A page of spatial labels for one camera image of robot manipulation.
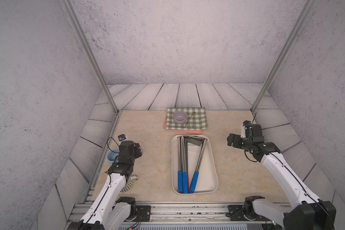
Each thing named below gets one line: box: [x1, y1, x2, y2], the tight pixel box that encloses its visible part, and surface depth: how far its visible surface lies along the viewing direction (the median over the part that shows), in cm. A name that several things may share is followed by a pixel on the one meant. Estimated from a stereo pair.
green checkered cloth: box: [166, 107, 208, 130], surface depth 117 cm
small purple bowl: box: [172, 110, 188, 125], surface depth 113 cm
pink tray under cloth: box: [163, 115, 204, 135], surface depth 110 cm
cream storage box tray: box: [171, 135, 219, 195], surface depth 89 cm
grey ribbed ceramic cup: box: [120, 175, 139, 193], surface depth 80 cm
